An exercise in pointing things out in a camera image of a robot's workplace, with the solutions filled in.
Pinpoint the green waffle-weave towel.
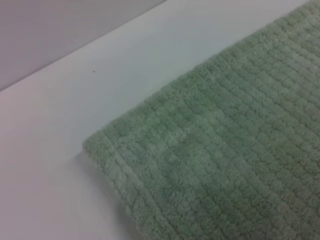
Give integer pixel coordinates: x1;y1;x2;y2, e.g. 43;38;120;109
82;0;320;240

